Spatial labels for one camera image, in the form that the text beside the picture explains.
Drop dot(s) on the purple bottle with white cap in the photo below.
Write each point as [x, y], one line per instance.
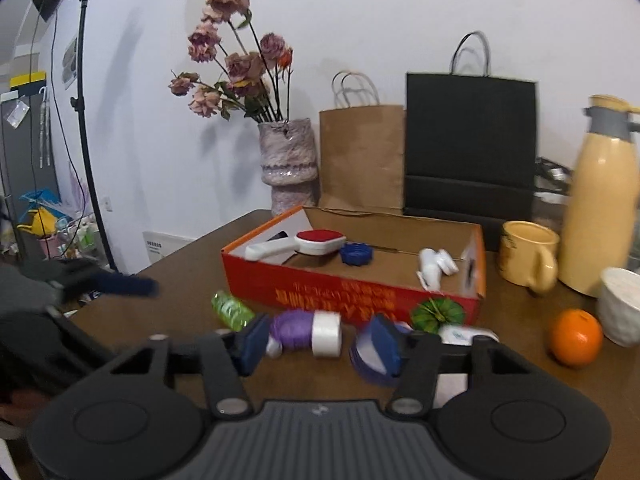
[297, 332]

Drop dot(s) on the pink bucket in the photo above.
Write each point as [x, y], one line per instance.
[49, 246]

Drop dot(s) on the yellow mug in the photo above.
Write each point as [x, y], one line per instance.
[525, 255]

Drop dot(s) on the wall poster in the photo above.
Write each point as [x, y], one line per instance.
[70, 62]

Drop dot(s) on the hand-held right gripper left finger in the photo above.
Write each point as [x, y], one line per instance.
[252, 345]

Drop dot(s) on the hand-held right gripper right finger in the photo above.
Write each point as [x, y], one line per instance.
[387, 347]

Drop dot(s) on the red cardboard box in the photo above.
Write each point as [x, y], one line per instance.
[320, 295]

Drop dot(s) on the blue bottle cap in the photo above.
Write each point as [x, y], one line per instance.
[356, 253]

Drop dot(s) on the dark grey board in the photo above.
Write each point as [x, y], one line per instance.
[25, 150]

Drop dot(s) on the yellow plastic item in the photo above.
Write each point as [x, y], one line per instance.
[40, 222]

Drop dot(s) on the white red lint brush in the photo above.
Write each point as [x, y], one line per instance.
[312, 242]

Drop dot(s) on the blue white bowl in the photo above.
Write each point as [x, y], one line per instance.
[367, 355]

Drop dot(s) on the wall socket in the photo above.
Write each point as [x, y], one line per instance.
[109, 202]

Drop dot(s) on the white textured bowl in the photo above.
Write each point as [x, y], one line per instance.
[620, 310]

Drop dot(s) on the mottled pink vase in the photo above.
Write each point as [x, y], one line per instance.
[290, 160]

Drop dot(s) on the black paper bag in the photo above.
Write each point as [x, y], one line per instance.
[470, 145]

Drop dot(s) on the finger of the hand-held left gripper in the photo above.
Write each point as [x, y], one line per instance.
[125, 285]

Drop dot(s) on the blue bag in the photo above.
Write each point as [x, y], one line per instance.
[40, 197]

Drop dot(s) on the yellow thermos jug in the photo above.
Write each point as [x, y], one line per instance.
[600, 210]

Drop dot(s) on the orange fruit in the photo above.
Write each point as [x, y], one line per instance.
[575, 338]

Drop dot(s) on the dried pink roses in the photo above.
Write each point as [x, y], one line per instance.
[245, 67]

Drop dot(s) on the white panel heater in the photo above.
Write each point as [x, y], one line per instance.
[165, 247]

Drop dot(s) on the green plastic bottle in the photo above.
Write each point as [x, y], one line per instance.
[231, 310]

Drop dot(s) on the white plastic case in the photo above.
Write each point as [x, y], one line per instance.
[431, 266]

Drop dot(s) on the brown paper bag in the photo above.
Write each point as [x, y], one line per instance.
[362, 160]

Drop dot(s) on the white translucent container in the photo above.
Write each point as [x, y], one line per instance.
[465, 336]

